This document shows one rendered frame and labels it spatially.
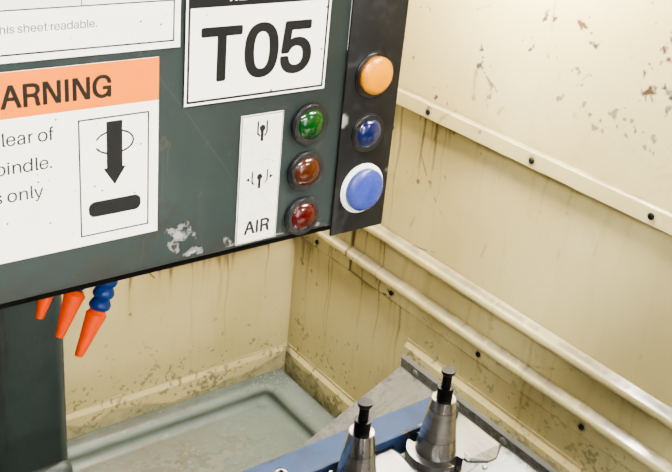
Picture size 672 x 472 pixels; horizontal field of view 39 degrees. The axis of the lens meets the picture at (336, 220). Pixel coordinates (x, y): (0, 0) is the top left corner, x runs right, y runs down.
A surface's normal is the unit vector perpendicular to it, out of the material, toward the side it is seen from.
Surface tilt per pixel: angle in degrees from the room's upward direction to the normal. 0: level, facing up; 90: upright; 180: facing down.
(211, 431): 0
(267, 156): 90
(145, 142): 90
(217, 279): 90
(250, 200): 90
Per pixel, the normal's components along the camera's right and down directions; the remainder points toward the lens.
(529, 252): -0.80, 0.19
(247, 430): 0.09, -0.90
